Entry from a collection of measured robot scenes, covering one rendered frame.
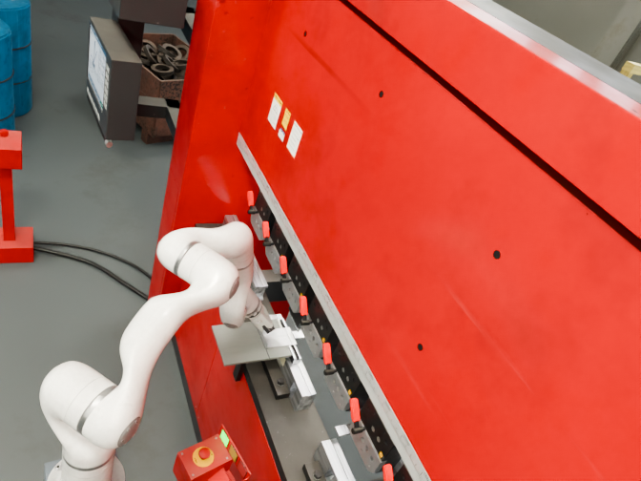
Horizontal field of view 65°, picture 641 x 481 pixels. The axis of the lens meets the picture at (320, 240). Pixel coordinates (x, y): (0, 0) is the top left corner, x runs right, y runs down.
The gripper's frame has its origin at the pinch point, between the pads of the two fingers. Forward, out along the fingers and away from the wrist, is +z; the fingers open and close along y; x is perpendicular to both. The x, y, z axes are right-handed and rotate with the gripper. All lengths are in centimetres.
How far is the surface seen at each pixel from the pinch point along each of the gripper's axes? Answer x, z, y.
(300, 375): -1.2, 13.9, -16.4
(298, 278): -19.1, -14.1, 1.9
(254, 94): -40, -38, 79
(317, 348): -13.5, -8.1, -23.0
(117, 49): -1, -69, 108
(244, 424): 28.7, 26.0, -15.6
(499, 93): -76, -85, -40
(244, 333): 9.5, 0.6, 3.5
